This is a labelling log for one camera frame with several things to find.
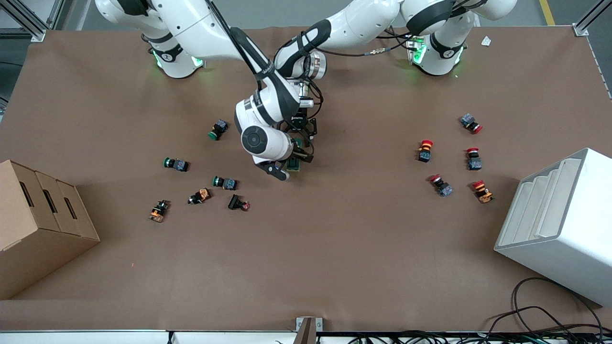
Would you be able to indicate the white table edge rail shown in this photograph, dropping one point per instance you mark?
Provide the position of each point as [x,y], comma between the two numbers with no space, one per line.
[95,337]

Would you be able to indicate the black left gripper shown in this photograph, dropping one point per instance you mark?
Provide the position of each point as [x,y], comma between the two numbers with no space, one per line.
[299,122]

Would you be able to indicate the black selector switch orange block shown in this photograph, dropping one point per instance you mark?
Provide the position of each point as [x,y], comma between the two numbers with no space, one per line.
[158,212]
[203,194]

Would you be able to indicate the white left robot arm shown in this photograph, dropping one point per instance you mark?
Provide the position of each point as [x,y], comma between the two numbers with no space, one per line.
[363,19]

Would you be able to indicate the red mushroom button orange block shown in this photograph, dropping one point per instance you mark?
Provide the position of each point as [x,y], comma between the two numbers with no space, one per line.
[424,154]
[484,194]

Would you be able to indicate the white paper scrap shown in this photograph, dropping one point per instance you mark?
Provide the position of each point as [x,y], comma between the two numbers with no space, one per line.
[486,41]

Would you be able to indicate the black square button red block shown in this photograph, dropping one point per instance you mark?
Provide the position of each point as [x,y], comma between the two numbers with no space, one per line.
[234,202]

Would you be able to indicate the green push button blue block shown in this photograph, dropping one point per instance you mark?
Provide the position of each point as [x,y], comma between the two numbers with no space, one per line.
[228,183]
[179,165]
[220,127]

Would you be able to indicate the red mushroom button blue block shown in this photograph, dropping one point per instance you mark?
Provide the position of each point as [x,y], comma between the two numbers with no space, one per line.
[468,120]
[474,163]
[444,189]

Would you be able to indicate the green load switch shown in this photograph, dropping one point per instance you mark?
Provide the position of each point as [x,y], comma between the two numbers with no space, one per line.
[294,166]

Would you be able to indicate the aluminium frame profile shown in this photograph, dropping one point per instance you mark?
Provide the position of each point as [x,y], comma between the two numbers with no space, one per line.
[581,29]
[33,31]

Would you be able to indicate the grey metal table bracket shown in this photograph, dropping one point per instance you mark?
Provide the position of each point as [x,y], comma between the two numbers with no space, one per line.
[308,329]

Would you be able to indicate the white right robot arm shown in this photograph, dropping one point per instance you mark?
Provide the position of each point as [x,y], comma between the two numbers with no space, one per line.
[201,24]

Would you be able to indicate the white stepped storage bin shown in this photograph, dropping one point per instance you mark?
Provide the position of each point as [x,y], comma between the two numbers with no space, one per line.
[569,239]

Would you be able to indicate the brown cardboard box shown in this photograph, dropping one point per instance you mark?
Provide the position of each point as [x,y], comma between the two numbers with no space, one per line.
[43,239]

